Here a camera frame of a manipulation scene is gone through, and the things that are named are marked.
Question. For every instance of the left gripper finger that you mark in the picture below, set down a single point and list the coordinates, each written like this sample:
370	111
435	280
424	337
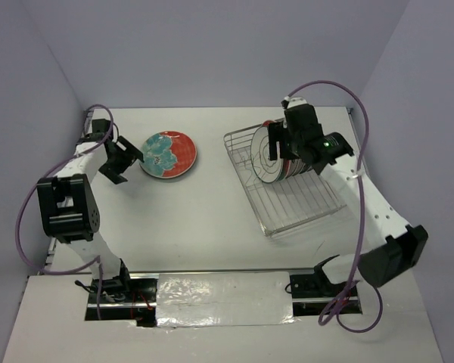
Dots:
114	171
127	150

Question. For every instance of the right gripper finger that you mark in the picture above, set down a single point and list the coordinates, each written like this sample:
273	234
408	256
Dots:
283	136
275	134

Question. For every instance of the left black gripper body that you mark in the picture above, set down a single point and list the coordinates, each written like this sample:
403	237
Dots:
121	157

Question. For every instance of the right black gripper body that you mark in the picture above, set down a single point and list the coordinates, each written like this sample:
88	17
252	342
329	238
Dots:
295	144

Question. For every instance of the white plate dark green band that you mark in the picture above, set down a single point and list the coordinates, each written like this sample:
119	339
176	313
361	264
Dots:
304	168

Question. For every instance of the plain pale green plate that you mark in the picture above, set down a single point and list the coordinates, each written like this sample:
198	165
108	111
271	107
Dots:
167	164

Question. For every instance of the white plate green rim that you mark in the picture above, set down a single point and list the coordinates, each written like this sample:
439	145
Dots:
285	164

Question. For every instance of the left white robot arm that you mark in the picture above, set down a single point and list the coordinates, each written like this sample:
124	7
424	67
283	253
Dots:
70	214

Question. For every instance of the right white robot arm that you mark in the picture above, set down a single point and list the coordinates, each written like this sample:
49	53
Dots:
394	246

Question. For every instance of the silver foil tape patch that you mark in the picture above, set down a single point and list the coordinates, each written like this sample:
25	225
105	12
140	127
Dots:
223	299

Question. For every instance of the steel wire dish rack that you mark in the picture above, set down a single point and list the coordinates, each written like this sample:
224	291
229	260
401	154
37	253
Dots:
285	204

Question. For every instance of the metal base rail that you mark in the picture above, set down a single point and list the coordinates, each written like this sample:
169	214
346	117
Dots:
309	297

